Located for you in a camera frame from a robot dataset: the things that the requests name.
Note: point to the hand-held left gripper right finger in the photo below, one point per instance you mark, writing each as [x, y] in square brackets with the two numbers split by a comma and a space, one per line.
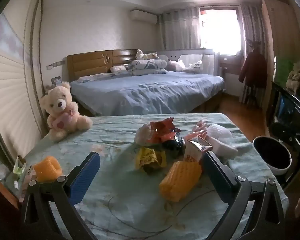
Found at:
[215, 175]

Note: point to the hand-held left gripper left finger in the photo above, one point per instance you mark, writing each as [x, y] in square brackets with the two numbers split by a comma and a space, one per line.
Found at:
[86, 177]

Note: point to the white trash bin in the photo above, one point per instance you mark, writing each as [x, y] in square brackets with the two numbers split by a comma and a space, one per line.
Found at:
[270, 152]

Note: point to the printed paper carton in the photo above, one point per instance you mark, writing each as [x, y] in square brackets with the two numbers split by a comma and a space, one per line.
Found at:
[192, 152]

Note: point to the white plastic wrap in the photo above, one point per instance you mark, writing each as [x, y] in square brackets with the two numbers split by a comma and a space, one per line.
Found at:
[220, 131]

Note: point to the orange white plastic bag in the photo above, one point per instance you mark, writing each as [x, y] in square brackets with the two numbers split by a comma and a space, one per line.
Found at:
[198, 128]

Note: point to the dark blue snack wrapper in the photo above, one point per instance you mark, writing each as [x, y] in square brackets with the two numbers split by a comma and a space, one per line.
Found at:
[173, 146]

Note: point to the yellow snack wrapper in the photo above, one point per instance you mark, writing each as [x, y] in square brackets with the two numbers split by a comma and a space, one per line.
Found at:
[147, 156]

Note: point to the red snack wrapper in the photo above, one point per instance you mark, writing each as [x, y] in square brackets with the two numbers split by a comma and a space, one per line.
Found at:
[162, 127]

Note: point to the small white plastic bag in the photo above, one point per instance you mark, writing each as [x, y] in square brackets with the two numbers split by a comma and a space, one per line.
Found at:
[142, 133]

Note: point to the black glossy cabinet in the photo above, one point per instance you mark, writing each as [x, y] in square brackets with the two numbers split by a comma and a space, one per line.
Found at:
[285, 110]

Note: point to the green floral bed sheet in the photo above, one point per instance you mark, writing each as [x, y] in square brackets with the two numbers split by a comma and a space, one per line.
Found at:
[115, 155]

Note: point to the coat rack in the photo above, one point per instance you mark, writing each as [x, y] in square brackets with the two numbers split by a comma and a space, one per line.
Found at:
[252, 95]

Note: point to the brown plush toy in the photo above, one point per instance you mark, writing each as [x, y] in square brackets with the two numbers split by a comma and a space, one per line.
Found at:
[298, 77]

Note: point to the green candy wrapper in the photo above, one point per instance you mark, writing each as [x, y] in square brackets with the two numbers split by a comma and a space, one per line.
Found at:
[18, 168]

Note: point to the cream teddy bear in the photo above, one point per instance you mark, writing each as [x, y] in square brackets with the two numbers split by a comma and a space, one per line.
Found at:
[60, 110]

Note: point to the green box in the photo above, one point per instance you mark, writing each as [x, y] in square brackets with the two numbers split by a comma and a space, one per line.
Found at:
[283, 72]

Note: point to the dark red coat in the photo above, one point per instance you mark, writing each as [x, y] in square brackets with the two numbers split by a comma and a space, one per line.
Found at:
[252, 67]

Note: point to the flat patterned pillow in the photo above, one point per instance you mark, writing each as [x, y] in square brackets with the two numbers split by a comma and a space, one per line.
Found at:
[95, 77]

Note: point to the bed with blue sheet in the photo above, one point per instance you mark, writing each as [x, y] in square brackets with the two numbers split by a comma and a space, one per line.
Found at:
[145, 92]

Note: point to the tall wooden wardrobe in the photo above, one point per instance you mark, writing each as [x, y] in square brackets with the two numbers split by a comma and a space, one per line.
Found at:
[277, 42]

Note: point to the wooden desk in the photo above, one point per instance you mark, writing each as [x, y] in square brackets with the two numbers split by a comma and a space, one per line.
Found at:
[227, 65]

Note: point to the small patterned pillow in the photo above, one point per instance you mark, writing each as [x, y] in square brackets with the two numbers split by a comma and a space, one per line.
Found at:
[118, 69]

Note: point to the white sliding door wardrobe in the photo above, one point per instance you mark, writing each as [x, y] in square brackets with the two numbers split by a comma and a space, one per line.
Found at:
[10, 92]

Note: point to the wooden headboard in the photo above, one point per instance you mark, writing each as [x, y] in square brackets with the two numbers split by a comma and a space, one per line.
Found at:
[90, 62]

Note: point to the pink plush cushion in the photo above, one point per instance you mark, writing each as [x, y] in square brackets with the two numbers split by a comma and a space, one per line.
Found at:
[175, 66]

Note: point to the grey curtain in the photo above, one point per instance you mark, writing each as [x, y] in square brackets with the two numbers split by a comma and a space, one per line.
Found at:
[251, 22]
[180, 30]

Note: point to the window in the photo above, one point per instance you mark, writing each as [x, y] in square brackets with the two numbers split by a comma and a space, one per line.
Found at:
[220, 32]

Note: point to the white and yellow plush toy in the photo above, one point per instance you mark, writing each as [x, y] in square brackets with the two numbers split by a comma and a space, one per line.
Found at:
[146, 55]

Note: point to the white air conditioner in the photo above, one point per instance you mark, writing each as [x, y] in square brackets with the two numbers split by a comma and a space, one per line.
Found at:
[143, 17]

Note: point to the photo frame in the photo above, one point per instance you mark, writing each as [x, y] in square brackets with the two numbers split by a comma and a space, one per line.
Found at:
[55, 80]

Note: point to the wall switch panel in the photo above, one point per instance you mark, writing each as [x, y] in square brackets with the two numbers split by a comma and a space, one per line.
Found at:
[55, 64]

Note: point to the grey bed guard rail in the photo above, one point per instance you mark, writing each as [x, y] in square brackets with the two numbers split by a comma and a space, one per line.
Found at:
[165, 53]

